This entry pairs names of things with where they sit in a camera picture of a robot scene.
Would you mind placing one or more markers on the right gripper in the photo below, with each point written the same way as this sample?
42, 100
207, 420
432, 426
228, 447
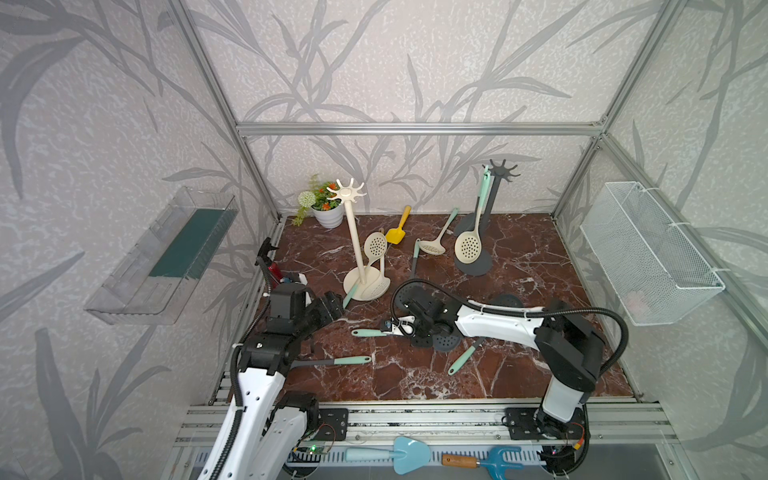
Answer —
420, 343

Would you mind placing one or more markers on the clear plastic wall shelf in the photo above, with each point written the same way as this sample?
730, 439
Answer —
158, 276

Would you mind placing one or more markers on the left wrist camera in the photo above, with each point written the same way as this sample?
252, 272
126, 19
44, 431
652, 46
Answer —
294, 277

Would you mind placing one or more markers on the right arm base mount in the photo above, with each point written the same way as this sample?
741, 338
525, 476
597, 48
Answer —
532, 423

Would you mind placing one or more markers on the white wire mesh basket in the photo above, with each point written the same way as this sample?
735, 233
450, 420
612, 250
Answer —
657, 273

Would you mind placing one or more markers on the grey skimmer centre upright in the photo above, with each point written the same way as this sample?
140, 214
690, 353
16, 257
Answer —
414, 264

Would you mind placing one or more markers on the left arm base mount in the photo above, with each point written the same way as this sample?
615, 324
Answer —
329, 425

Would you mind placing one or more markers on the large cream skimmer green handle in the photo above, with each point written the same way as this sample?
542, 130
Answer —
468, 245

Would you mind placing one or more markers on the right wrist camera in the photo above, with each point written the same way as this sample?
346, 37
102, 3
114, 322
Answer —
403, 326

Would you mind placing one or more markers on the grey skimmer near right arm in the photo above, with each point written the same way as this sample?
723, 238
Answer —
504, 300

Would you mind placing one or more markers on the potted artificial plant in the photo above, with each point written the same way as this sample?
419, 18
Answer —
319, 200

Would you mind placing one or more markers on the dark grey utensil rack stand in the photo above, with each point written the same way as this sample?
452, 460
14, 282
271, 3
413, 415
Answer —
484, 263

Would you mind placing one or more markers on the yellow toy shovel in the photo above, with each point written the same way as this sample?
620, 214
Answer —
396, 235

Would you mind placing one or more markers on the cream skimmer leaning on rack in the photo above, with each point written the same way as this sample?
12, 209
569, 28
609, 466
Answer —
376, 283

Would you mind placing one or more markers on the small cream skimmer green handle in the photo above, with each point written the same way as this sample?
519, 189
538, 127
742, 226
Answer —
435, 247

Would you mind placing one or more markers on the grey skimmer green handle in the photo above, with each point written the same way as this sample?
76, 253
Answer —
466, 223
440, 343

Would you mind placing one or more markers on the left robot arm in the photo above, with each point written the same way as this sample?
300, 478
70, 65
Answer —
261, 426

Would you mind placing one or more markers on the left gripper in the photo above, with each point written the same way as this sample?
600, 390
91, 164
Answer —
334, 307

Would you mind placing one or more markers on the light blue garden trowel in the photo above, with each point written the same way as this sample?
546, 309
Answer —
407, 455

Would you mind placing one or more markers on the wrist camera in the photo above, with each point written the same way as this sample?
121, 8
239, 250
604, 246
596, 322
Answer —
403, 326
294, 277

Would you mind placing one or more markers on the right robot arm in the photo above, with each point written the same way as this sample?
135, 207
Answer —
568, 343

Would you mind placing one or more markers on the blue garden fork wooden handle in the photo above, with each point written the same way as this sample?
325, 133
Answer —
495, 463

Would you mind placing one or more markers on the red spray bottle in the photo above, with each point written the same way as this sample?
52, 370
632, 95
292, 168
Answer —
269, 267

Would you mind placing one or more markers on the cream utensil rack stand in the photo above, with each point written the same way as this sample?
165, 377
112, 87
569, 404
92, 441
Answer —
348, 195

